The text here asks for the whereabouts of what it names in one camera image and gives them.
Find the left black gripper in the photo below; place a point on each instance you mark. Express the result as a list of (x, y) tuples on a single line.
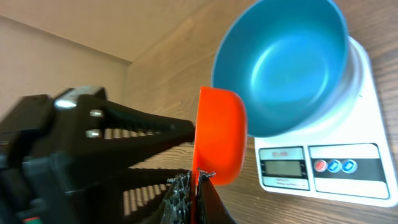
[(47, 161)]

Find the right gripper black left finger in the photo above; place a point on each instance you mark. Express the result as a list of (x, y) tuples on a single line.
[(175, 207)]

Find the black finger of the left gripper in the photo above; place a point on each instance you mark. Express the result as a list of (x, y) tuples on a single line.
[(98, 129), (126, 195)]

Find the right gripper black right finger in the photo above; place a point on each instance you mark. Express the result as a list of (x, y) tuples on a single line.
[(209, 206)]

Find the orange scoop with blue handle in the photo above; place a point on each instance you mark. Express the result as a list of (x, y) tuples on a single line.
[(220, 138)]

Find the white digital kitchen scale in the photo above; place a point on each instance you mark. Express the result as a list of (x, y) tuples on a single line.
[(341, 154)]

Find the teal plastic bowl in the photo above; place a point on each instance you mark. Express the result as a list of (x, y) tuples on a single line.
[(284, 58)]

